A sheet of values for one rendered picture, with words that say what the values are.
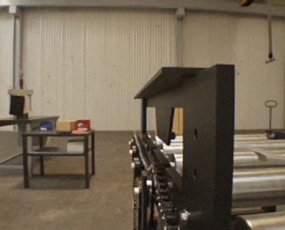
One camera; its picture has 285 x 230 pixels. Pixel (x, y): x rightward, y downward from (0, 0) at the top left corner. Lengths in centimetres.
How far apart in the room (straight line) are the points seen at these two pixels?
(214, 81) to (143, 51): 1101
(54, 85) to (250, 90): 949
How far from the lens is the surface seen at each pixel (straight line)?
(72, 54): 1149
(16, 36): 1233
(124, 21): 1167
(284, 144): 152
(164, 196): 42
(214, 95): 30
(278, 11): 1359
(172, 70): 37
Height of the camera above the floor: 110
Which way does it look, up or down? 2 degrees down
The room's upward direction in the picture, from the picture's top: straight up
